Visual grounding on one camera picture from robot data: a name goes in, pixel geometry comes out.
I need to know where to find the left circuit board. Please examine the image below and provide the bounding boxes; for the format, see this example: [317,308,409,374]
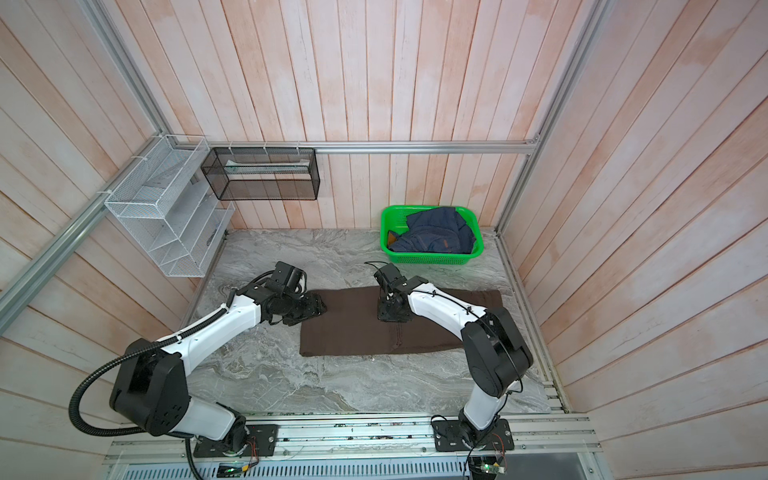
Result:
[216,462,258,479]

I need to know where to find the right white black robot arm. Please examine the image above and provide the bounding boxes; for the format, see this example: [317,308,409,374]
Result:
[374,263,534,451]

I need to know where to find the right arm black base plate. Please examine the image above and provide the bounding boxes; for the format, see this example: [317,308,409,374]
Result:
[431,417,515,453]

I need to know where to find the green plastic basket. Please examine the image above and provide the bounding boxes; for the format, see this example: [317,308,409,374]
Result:
[380,205,484,265]

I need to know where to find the black wire mesh basket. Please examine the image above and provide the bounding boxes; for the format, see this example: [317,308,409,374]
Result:
[201,146,321,201]

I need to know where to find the navy blue trousers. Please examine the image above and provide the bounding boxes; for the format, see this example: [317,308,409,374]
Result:
[385,207,476,254]

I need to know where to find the black corrugated cable conduit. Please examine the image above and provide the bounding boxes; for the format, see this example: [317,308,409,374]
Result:
[68,305,229,437]

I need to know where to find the brown trousers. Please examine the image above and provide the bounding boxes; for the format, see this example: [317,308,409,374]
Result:
[298,286,505,358]

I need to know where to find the aluminium frame rail right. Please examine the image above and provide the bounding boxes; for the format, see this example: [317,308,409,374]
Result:
[491,1,614,234]

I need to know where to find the aluminium frame rail left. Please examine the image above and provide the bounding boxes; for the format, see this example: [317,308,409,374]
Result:
[1,133,165,333]

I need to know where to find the green circuit board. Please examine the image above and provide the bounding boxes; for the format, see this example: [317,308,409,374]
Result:
[467,457,506,480]

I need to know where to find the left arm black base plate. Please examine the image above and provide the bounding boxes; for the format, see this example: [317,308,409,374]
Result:
[193,423,279,458]

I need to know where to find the white wire mesh shelf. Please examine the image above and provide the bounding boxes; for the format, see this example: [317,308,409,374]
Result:
[105,135,234,278]

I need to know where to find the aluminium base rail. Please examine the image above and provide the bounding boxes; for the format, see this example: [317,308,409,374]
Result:
[104,413,602,465]

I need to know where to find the aluminium frame rail back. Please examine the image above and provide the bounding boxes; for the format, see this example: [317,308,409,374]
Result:
[172,135,538,155]

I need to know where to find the aluminium frame rail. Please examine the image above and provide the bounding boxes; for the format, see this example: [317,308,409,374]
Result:
[172,135,538,155]
[491,1,614,234]
[1,133,165,333]

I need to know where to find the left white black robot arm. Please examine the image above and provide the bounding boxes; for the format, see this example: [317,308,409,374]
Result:
[109,262,327,456]

